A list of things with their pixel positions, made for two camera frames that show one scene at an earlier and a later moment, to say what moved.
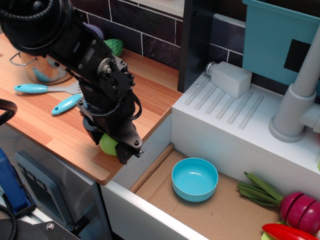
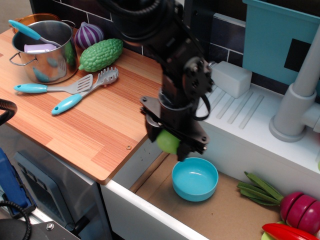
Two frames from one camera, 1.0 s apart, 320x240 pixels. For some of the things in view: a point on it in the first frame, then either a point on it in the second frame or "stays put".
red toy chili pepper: [283, 232] stays put
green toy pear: [108, 144] → [167, 141]
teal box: [276, 41] stays put
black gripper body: [114, 116] → [175, 112]
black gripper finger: [96, 135] → [153, 128]
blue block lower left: [17, 200] stays put
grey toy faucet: [296, 108] stays put
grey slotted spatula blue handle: [73, 88] stays put
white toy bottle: [234, 80] stays put
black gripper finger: [124, 152] → [183, 149]
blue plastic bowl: [194, 179] stays put
